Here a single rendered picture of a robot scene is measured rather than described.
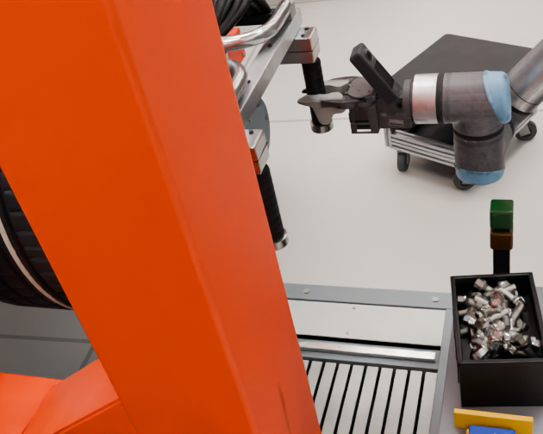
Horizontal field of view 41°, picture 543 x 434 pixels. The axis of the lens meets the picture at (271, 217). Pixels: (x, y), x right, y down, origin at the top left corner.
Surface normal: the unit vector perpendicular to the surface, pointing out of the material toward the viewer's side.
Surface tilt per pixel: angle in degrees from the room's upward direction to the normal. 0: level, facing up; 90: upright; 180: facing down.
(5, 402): 0
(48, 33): 90
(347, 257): 0
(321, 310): 0
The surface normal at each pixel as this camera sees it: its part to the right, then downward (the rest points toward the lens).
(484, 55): -0.19, -0.77
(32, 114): -0.27, 0.63
